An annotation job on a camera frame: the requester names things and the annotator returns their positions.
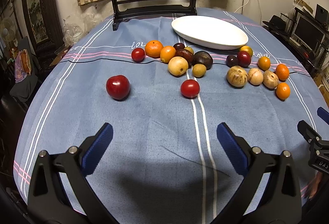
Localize dark purple plum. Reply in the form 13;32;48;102
226;55;239;67

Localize large orange mandarin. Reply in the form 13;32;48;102
144;40;163;58

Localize yellow-green orange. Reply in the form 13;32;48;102
240;45;253;58

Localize tan round fruit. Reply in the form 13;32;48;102
248;68;264;86
263;70;279;90

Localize small orange mandarin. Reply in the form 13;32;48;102
160;45;176;63

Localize white power cable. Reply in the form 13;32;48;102
234;0;254;14

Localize red cherry tomato back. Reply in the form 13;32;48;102
131;48;146;62

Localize framed painting dark wood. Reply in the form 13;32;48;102
22;0;64;53

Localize pale yellow round fruit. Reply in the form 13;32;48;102
168;57;189;77

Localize person right hand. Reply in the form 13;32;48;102
306;171;323;200

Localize electric fan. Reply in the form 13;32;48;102
0;17;16;42

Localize red cherry tomato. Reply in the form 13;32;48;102
180;79;200;99
131;48;146;62

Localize small dark plum back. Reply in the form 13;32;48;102
173;42;185;51

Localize orange kumquat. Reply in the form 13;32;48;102
257;56;271;71

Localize small yellow-green longan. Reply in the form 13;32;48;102
192;63;207;78

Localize large dark mangosteen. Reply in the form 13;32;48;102
192;51;214;70

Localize computer monitor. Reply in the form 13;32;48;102
291;14;325;53

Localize big red plum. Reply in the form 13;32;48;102
106;75;131;100

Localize black hat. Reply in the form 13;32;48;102
263;15;287;32

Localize small yellow fruit back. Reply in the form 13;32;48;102
185;47;194;55

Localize large tan passion fruit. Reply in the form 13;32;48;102
226;66;248;88

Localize blue striped tablecloth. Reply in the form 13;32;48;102
13;9;328;223

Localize white oval plate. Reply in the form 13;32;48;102
171;15;249;50

